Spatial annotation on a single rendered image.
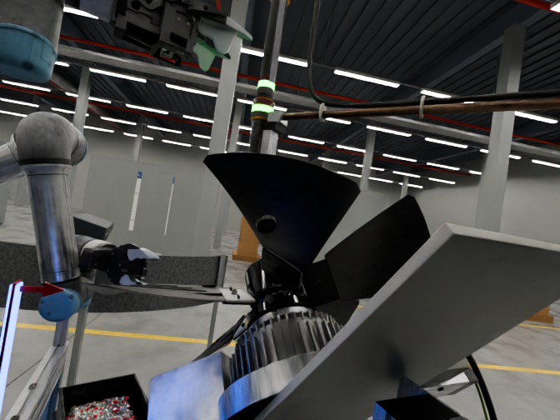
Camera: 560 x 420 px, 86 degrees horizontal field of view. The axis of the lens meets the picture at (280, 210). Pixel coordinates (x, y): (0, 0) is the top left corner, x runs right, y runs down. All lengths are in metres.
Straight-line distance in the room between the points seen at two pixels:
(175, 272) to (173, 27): 2.03
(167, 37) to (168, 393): 0.61
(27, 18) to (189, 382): 0.60
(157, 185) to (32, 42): 6.19
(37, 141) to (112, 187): 6.10
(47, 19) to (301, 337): 0.57
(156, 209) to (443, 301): 6.47
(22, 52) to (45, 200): 0.39
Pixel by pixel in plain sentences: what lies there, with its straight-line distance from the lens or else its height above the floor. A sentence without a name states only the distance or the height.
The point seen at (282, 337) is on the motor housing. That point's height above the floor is 1.17.
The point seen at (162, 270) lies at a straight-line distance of 2.39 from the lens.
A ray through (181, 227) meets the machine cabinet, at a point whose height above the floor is 0.86.
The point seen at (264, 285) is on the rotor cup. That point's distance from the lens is 0.62.
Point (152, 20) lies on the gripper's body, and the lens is 0.60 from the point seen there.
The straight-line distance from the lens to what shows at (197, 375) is 0.65.
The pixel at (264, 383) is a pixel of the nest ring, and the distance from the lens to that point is 0.48.
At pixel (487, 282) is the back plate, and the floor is 1.32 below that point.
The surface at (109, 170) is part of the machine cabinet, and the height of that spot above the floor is 1.78.
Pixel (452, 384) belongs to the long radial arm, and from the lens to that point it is 0.78.
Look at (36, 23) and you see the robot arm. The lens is 0.55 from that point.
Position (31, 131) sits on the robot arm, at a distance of 0.87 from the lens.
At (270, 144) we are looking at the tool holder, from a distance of 0.60.
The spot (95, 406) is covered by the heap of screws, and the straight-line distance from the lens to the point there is 0.96.
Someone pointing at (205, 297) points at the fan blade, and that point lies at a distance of 0.57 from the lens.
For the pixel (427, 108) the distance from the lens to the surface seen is 0.53.
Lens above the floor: 1.35
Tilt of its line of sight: 2 degrees up
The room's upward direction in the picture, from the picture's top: 9 degrees clockwise
